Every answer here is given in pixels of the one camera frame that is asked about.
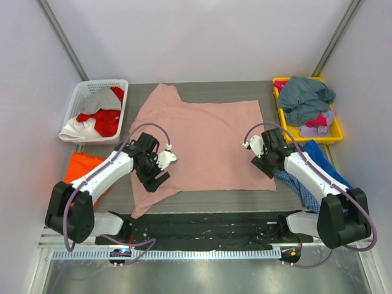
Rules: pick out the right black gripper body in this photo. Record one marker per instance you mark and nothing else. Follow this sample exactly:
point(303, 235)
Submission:
point(264, 166)

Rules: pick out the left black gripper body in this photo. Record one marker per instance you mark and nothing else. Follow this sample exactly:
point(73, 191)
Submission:
point(154, 180)

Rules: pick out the pink printed t shirt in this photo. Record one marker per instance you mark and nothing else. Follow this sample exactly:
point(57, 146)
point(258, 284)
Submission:
point(207, 139)

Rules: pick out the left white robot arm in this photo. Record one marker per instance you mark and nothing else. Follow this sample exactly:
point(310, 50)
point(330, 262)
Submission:
point(71, 208)

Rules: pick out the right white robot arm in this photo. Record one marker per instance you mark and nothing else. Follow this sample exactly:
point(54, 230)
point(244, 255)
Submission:
point(343, 216)

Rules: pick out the blue folded t shirt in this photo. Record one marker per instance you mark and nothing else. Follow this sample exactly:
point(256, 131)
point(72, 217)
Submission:
point(318, 156)

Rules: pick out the blue checkered shirt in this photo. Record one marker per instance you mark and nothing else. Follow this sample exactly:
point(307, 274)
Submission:
point(306, 197)

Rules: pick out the lilac cloth in bin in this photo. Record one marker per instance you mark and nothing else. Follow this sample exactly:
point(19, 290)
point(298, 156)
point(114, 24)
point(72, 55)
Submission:
point(319, 127)

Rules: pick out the red cloth in basket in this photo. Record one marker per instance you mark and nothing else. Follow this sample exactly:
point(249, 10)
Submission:
point(106, 120)

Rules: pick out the magenta cloth in bin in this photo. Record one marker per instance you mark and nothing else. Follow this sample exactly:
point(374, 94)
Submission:
point(317, 121)

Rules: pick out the orange folded t shirt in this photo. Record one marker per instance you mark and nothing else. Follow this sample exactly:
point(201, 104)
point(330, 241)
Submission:
point(81, 164)

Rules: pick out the grey blue t shirt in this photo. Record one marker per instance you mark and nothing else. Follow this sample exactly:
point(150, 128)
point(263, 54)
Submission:
point(303, 98)

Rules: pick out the grey cloth in basket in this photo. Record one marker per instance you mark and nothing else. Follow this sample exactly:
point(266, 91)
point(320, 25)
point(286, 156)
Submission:
point(104, 99)

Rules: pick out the white cloth in basket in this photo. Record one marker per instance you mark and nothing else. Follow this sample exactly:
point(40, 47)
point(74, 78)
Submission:
point(74, 130)

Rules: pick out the white plastic basket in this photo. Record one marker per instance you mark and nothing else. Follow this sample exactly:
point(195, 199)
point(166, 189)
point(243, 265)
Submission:
point(85, 89)

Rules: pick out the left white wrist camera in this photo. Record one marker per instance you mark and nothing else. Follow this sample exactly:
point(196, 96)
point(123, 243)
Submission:
point(165, 158)

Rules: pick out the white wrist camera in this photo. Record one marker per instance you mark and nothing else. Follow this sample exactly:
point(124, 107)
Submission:
point(255, 144)
point(165, 158)

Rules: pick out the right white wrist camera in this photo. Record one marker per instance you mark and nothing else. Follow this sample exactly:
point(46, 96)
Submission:
point(255, 144)

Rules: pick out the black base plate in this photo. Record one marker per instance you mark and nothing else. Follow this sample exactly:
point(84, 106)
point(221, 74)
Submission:
point(234, 231)

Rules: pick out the white slotted cable duct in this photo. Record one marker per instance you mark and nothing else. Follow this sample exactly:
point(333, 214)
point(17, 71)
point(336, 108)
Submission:
point(112, 253)

